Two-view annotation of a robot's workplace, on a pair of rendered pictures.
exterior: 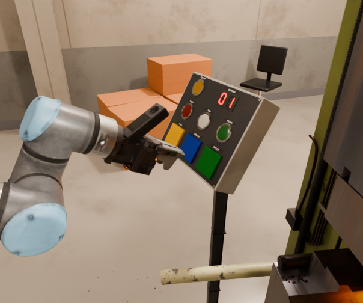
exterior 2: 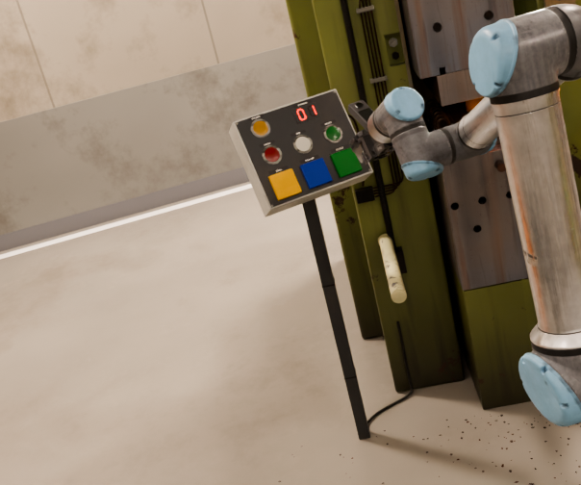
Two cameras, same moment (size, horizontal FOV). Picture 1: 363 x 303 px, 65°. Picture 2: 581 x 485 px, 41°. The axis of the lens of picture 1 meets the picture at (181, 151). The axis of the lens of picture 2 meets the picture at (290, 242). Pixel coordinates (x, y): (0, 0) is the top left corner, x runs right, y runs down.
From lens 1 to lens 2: 2.20 m
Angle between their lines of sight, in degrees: 70
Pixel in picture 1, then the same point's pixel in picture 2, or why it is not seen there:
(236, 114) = (327, 114)
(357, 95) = (426, 32)
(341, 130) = (425, 54)
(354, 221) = (461, 85)
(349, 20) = (327, 20)
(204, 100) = (282, 131)
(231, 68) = not seen: outside the picture
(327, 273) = not seen: hidden behind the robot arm
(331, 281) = not seen: hidden behind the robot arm
